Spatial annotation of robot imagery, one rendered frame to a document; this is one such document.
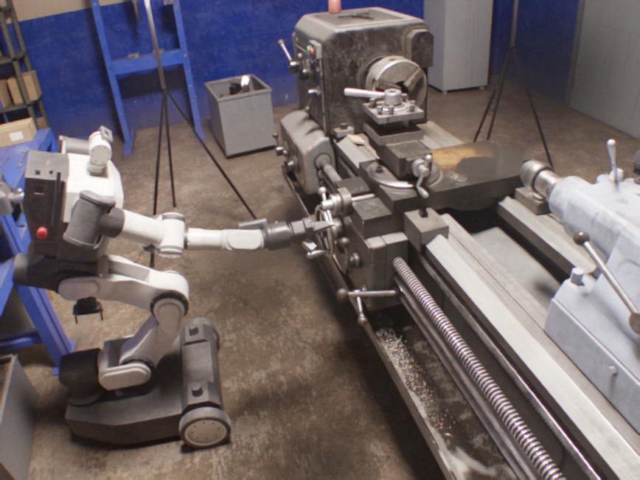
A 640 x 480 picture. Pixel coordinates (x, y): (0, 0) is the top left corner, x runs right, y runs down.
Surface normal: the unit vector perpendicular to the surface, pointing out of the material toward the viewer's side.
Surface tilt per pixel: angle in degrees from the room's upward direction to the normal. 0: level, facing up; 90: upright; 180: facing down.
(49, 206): 95
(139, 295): 90
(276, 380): 0
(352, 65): 90
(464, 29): 90
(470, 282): 36
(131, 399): 0
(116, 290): 106
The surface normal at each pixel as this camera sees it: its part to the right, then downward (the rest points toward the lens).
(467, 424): -0.07, -0.84
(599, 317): -0.88, -0.22
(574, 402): -0.62, -0.57
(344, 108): 0.26, 0.50
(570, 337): -0.96, 0.20
